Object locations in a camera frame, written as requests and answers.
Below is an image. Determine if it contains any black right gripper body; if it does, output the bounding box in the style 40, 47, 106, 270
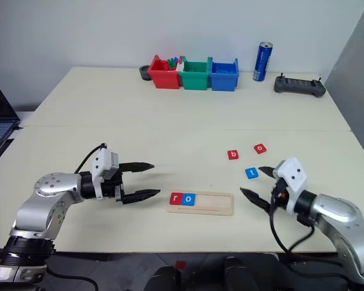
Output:
269, 176, 289, 210

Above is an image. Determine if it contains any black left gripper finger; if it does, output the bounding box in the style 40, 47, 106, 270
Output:
122, 189, 162, 205
118, 162, 156, 174

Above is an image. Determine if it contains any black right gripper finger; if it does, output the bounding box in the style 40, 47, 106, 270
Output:
258, 166, 276, 180
240, 187, 272, 212

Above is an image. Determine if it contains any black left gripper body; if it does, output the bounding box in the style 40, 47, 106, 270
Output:
101, 169, 125, 204

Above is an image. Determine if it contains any wooden letter tray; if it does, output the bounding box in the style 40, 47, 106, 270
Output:
166, 191, 234, 217

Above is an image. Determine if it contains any blue letter block o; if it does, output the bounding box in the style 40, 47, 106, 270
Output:
181, 193, 197, 207

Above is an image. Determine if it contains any dark grey remote controller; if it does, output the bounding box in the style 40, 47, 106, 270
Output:
274, 73, 327, 98

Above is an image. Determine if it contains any red plastic bin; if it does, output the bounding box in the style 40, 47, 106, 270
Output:
147, 55, 183, 90

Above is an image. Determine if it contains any black round holder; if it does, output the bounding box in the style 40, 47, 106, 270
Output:
138, 65, 153, 82

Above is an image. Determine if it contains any blue plastic bin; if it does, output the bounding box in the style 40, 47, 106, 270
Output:
208, 57, 240, 92

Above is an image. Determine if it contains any green plastic bin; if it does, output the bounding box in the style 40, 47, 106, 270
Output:
178, 56, 212, 91

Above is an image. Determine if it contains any blue drink can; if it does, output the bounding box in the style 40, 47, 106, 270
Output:
252, 41, 274, 82

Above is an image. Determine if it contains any blue toy bricks pile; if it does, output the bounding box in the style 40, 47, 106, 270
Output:
214, 62, 235, 74

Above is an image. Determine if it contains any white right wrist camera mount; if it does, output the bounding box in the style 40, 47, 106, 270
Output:
272, 157, 308, 213

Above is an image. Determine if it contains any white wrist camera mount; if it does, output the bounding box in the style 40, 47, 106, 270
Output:
272, 157, 308, 213
90, 147, 120, 201

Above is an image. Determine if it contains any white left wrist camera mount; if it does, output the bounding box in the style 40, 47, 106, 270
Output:
90, 147, 120, 201

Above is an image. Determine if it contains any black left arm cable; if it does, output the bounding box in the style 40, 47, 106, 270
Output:
74, 142, 109, 175

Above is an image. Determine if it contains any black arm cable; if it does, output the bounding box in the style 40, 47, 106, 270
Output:
268, 208, 317, 256
74, 142, 109, 175

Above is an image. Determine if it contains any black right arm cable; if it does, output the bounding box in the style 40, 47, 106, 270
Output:
268, 208, 317, 256

